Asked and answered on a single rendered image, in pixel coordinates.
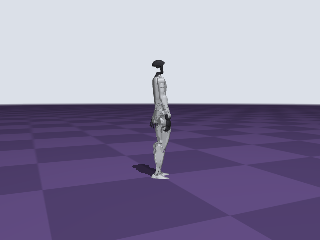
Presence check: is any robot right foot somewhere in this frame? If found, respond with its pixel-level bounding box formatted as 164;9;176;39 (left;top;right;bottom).
151;174;170;180

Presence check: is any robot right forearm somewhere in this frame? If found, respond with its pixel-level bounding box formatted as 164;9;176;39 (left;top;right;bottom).
161;96;171;118

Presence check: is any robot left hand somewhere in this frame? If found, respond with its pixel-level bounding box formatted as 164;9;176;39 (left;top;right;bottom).
150;115;157;128

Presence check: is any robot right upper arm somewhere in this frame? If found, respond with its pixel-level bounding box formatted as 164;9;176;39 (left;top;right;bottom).
157;78;165;102

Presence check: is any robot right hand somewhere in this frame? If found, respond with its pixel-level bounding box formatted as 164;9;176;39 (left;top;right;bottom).
164;114;172;132

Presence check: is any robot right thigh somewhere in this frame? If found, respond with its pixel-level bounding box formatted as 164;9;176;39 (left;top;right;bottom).
155;115;171;151

